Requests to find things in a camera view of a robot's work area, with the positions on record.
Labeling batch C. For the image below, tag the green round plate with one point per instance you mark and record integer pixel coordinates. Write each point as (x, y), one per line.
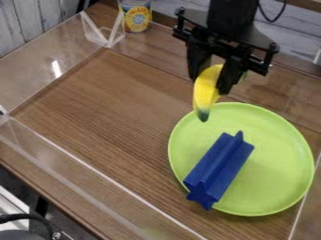
(275, 175)

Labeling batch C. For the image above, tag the clear acrylic front wall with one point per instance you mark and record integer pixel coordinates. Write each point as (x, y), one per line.
(104, 206)

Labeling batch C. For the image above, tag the clear acrylic corner bracket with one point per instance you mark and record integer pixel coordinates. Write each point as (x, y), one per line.
(103, 36)

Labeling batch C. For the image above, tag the blue star-shaped block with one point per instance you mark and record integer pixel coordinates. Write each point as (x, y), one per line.
(214, 171)

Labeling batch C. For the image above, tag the yellow toy banana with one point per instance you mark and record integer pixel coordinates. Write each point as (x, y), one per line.
(205, 92)

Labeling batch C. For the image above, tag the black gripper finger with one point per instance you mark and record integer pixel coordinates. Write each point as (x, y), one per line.
(198, 57)
(231, 73)

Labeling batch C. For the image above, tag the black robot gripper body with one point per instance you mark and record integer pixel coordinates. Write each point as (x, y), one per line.
(226, 27)

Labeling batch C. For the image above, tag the yellow blue labelled can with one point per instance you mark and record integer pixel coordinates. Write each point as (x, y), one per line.
(136, 11)

